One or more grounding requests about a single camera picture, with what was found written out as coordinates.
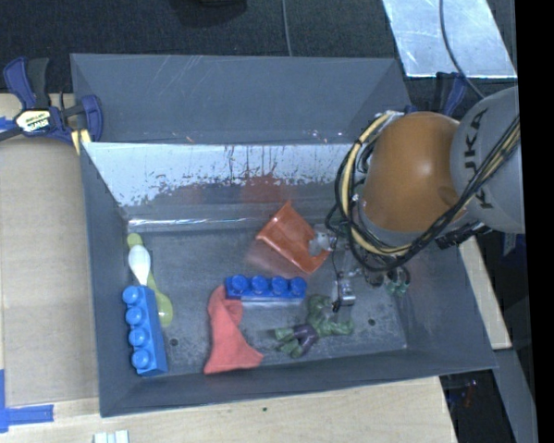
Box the grey metal bin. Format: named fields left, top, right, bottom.
left=68, top=31, right=501, bottom=419

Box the red cloth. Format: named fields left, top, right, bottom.
left=198, top=283, right=266, bottom=376

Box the yellow-green plastic spoon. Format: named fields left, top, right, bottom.
left=126, top=230, right=176, bottom=331

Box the green toy figure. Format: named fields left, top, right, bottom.
left=272, top=292, right=358, bottom=361

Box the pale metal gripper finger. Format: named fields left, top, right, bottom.
left=330, top=276, right=359, bottom=313
left=307, top=229, right=339, bottom=257

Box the white toy bowling pin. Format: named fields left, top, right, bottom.
left=127, top=243, right=154, bottom=288

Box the clear orange plastic cup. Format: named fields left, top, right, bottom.
left=240, top=197, right=335, bottom=278

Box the pale wood board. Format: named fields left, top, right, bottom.
left=0, top=135, right=101, bottom=408

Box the blue toy brick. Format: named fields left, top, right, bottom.
left=121, top=283, right=170, bottom=378
left=222, top=270, right=310, bottom=311

